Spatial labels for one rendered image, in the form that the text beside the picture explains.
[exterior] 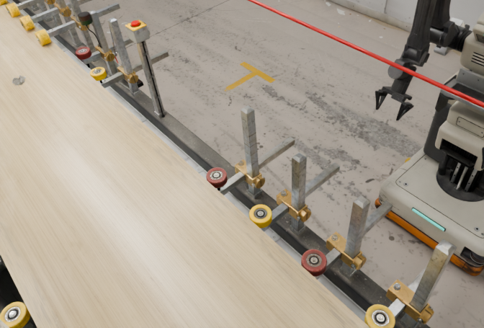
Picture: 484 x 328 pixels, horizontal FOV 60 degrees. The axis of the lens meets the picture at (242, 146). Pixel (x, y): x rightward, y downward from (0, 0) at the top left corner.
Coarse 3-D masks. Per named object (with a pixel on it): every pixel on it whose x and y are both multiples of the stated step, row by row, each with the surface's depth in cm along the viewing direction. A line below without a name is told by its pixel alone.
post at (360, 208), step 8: (360, 200) 123; (368, 200) 123; (352, 208) 126; (360, 208) 123; (368, 208) 125; (352, 216) 128; (360, 216) 125; (352, 224) 130; (360, 224) 128; (352, 232) 133; (360, 232) 132; (352, 240) 135; (360, 240) 136; (352, 248) 138; (352, 256) 140; (344, 264) 147
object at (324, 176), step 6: (330, 168) 168; (336, 168) 168; (318, 174) 167; (324, 174) 166; (330, 174) 167; (312, 180) 165; (318, 180) 165; (324, 180) 166; (306, 186) 163; (312, 186) 163; (318, 186) 165; (306, 192) 161; (282, 204) 158; (276, 210) 156; (282, 210) 156; (276, 216) 154; (264, 228) 152
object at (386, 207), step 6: (384, 204) 157; (390, 204) 156; (378, 210) 155; (384, 210) 155; (372, 216) 153; (378, 216) 153; (366, 222) 152; (372, 222) 151; (366, 228) 150; (330, 252) 144; (336, 252) 144; (330, 258) 143; (336, 258) 144; (330, 264) 142; (318, 276) 140
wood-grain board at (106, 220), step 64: (0, 64) 233; (64, 64) 228; (0, 128) 193; (64, 128) 190; (128, 128) 186; (0, 192) 165; (64, 192) 163; (128, 192) 160; (192, 192) 158; (64, 256) 142; (128, 256) 141; (192, 256) 139; (256, 256) 137; (64, 320) 127; (128, 320) 125; (192, 320) 124; (256, 320) 122; (320, 320) 121
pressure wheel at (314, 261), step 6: (306, 252) 136; (312, 252) 135; (318, 252) 135; (306, 258) 134; (312, 258) 134; (318, 258) 134; (324, 258) 134; (306, 264) 133; (312, 264) 133; (318, 264) 133; (324, 264) 132; (312, 270) 131; (318, 270) 131; (324, 270) 133
